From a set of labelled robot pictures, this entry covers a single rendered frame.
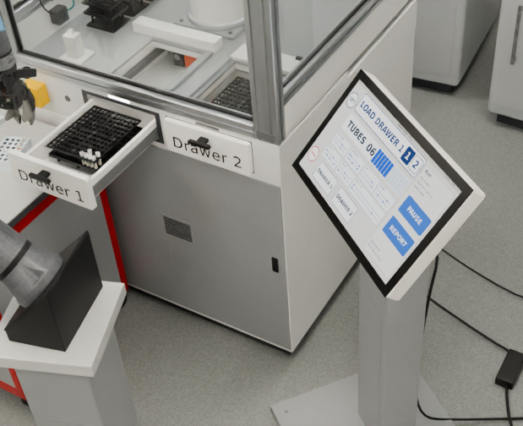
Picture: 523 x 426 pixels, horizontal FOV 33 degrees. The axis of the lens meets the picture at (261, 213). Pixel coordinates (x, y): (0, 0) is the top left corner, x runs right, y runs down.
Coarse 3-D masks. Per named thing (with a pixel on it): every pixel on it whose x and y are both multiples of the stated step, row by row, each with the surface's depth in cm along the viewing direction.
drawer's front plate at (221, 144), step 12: (168, 120) 257; (168, 132) 260; (180, 132) 257; (192, 132) 254; (204, 132) 252; (216, 132) 251; (168, 144) 263; (180, 144) 260; (216, 144) 252; (228, 144) 249; (240, 144) 247; (192, 156) 261; (204, 156) 258; (228, 156) 253; (240, 156) 250; (252, 156) 250; (228, 168) 256; (240, 168) 253; (252, 168) 252
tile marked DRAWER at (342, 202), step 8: (336, 192) 217; (344, 192) 215; (336, 200) 216; (344, 200) 214; (352, 200) 212; (336, 208) 215; (344, 208) 213; (352, 208) 211; (344, 216) 213; (352, 216) 210
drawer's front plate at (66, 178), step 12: (12, 156) 251; (24, 156) 248; (12, 168) 255; (24, 168) 252; (36, 168) 248; (48, 168) 245; (60, 168) 243; (24, 180) 255; (36, 180) 252; (60, 180) 245; (72, 180) 242; (84, 180) 239; (48, 192) 252; (60, 192) 249; (72, 192) 246; (84, 192) 243; (84, 204) 246
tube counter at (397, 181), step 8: (368, 144) 213; (376, 144) 211; (368, 152) 212; (376, 152) 210; (384, 152) 208; (368, 160) 211; (376, 160) 209; (384, 160) 207; (376, 168) 209; (384, 168) 206; (392, 168) 205; (384, 176) 206; (392, 176) 204; (400, 176) 202; (392, 184) 203; (400, 184) 201; (408, 184) 199; (400, 192) 201
